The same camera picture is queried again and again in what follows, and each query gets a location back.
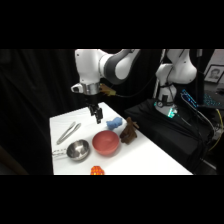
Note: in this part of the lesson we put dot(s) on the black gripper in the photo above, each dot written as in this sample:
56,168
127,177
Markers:
92,100

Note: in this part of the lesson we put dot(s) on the black robot stand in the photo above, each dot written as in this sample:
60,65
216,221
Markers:
166,133

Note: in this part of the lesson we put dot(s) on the small green light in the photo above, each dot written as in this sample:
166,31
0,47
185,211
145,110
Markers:
171,113

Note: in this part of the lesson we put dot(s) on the brown plush toy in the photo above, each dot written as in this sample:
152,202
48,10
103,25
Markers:
129,131

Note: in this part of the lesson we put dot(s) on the red ball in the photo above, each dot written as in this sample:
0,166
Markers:
97,170

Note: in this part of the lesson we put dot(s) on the blue soft toy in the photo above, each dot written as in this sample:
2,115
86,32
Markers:
114,123

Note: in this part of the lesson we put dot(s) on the metal tongs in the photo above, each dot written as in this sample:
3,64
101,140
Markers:
68,132

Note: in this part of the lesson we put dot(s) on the black curtain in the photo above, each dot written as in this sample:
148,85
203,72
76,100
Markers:
33,100

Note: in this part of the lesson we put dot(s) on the pink bowl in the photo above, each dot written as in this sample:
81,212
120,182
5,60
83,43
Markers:
105,142

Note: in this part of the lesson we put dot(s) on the blue lit device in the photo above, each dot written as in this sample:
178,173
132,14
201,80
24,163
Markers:
190,98

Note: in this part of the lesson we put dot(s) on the framed portrait picture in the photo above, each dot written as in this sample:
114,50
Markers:
214,73

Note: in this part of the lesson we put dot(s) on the steel measuring cup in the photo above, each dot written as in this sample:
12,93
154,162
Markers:
78,150

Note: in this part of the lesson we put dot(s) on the black upright pole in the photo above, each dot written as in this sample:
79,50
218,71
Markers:
199,73

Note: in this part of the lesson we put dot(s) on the tan wrist camera box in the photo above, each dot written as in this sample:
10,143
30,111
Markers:
106,89

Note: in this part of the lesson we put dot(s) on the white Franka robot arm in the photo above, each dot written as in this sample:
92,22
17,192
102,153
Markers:
87,66

